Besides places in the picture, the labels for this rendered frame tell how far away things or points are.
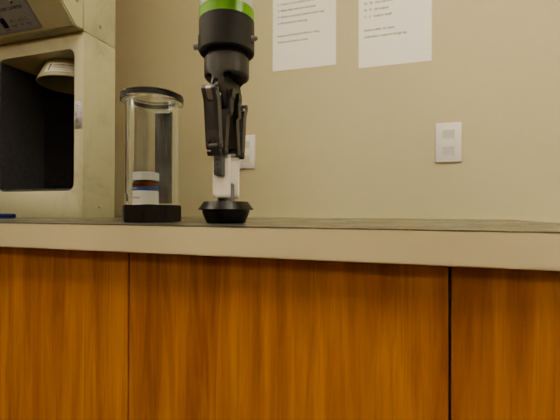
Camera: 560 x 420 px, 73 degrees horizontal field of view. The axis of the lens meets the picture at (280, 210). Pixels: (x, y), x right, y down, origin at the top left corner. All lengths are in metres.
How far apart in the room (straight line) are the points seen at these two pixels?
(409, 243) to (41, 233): 0.54
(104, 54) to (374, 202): 0.87
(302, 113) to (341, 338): 0.88
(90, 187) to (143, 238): 0.53
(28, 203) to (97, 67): 0.40
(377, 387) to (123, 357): 0.38
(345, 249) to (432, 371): 0.18
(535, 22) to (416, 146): 0.44
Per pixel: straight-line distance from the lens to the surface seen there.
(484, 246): 0.46
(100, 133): 1.12
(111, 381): 0.69
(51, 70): 1.22
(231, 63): 0.65
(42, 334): 0.77
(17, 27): 1.25
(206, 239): 0.51
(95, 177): 1.09
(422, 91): 1.23
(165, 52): 1.54
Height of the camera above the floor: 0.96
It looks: level
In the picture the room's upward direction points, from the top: straight up
